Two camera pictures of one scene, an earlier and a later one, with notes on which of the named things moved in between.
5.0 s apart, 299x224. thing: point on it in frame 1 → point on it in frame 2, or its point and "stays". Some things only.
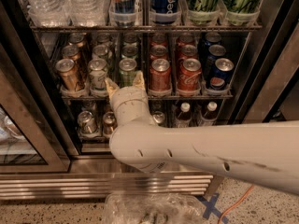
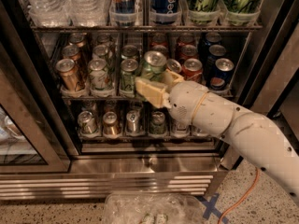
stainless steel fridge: [208, 53] stays
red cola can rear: [185, 40] stays
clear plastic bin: [153, 208] stays
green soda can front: [127, 67] → [154, 63]
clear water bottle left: [48, 6] stays
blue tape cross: [210, 206] stays
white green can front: [97, 73] stays
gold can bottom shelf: [109, 122] stays
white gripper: [128, 94] → [185, 101]
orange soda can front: [160, 76] → [174, 65]
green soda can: [130, 51] → [127, 77]
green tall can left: [204, 3] stays
